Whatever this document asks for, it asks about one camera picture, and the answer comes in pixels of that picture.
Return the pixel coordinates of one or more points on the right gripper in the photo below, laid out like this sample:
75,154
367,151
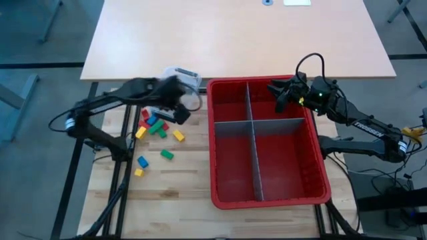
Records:
300,88

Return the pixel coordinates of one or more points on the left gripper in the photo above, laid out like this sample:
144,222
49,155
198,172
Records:
171,91

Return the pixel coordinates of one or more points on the blue block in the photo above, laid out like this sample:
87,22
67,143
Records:
142,162
152,119

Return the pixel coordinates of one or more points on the green block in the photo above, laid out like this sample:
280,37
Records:
162,133
156,127
166,154

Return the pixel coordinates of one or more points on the long red block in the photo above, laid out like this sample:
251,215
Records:
145,114

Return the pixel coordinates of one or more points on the clear plastic container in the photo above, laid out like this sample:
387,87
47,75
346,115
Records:
191,81

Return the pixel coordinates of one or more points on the long grey slotted divider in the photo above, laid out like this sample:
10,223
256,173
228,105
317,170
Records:
233,126

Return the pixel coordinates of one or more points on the grey slotted divider panel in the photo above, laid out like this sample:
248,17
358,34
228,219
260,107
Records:
255,160

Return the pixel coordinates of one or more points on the red plastic bin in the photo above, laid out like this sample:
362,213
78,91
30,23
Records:
283,166

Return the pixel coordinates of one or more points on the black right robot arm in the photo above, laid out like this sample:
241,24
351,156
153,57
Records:
370,128

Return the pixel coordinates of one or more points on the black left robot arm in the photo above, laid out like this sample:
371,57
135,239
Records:
100,103

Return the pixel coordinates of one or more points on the small red block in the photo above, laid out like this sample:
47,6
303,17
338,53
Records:
165,126

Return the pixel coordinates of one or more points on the small yellow block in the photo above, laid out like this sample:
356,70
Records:
139,172

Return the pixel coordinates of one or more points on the light wooden desk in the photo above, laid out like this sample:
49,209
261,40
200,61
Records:
233,40

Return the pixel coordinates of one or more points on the grey desk grommet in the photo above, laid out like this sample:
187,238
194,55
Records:
268,2

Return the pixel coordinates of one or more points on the white paper sheet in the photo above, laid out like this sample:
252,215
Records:
297,2

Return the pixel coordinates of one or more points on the yellow connector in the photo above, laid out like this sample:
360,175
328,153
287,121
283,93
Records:
411,134

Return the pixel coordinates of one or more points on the grey metal furniture leg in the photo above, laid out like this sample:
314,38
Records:
20,100
398,10
51,20

